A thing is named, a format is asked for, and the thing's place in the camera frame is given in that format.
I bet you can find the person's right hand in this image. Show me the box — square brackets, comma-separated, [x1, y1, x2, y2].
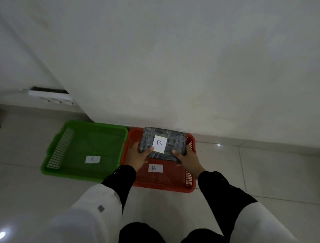
[171, 146, 206, 181]

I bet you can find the person's left hand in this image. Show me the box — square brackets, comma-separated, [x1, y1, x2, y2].
[125, 142, 155, 173]

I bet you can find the grey block labelled B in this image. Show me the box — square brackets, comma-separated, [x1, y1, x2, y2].
[139, 127, 187, 163]

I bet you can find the red plastic basket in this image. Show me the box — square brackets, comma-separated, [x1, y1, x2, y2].
[120, 127, 197, 194]

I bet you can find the green plastic basket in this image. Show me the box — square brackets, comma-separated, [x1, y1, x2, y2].
[41, 119, 129, 183]

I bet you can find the person's right forearm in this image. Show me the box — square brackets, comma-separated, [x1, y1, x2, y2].
[197, 171, 300, 243]

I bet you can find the person's left forearm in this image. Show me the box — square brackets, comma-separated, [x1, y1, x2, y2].
[0, 164, 137, 243]

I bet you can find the person's right leg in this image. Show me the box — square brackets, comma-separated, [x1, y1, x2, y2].
[180, 228, 227, 243]

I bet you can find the person's leg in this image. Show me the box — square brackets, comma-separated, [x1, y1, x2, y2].
[119, 222, 167, 243]
[180, 228, 227, 243]

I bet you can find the person's left leg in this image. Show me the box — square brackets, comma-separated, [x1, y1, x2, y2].
[119, 222, 167, 243]

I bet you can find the white power strip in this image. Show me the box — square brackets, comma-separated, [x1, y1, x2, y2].
[19, 86, 77, 106]

